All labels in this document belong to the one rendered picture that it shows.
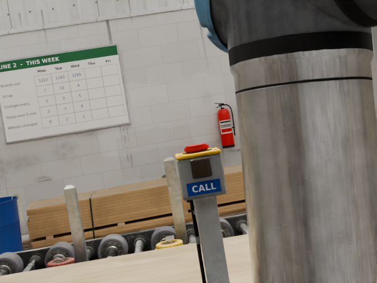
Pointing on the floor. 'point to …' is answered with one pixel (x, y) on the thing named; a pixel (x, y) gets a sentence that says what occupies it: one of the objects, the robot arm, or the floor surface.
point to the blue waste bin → (10, 225)
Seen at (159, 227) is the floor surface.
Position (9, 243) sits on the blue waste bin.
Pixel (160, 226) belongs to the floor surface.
